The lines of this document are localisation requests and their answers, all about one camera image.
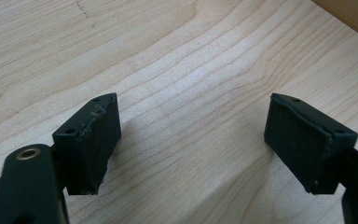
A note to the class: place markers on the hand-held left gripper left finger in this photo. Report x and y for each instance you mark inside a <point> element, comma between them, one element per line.
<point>88,146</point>

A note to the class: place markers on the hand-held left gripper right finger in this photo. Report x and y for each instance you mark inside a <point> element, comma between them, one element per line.
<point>304,146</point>

